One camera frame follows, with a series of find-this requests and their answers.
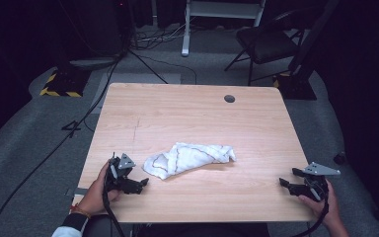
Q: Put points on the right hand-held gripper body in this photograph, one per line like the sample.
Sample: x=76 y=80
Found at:
x=320 y=170

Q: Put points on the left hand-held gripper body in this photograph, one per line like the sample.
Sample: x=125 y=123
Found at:
x=124 y=162

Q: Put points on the white cloth with coloured stitching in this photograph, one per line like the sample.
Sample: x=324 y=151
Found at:
x=190 y=156

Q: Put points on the person's left hand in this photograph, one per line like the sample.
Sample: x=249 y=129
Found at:
x=93 y=197

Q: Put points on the person's right hand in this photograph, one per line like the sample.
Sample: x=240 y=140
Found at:
x=330 y=210

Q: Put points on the small black floor object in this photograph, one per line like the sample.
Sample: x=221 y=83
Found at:
x=340 y=158

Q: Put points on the black stand with striped base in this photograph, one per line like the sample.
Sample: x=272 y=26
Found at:
x=297 y=85

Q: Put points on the black chair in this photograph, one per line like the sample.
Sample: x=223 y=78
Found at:
x=266 y=44

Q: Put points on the dark computer tower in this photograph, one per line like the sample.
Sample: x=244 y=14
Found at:
x=108 y=26

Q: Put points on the white metal stand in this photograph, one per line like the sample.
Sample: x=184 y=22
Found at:
x=220 y=10

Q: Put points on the black yellow striped base plate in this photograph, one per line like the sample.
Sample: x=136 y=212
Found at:
x=64 y=84

